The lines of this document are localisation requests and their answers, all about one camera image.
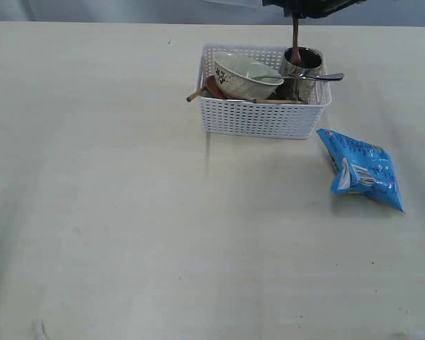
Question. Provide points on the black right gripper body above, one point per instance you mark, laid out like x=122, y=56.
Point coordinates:
x=310, y=8

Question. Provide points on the brown wooden spoon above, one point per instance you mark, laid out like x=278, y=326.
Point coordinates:
x=295, y=54

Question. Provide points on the stainless steel fork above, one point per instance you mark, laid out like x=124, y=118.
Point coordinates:
x=326, y=77

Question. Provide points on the blue snack bag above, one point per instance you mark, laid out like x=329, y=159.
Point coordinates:
x=362, y=168

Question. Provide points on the stainless steel cup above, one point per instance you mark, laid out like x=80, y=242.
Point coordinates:
x=310, y=64

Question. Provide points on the white floral ceramic bowl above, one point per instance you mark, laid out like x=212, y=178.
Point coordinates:
x=244, y=78

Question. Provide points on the white perforated plastic basket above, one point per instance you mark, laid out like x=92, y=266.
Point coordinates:
x=245, y=118

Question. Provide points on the brown wooden plate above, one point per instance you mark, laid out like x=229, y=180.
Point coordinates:
x=212, y=88

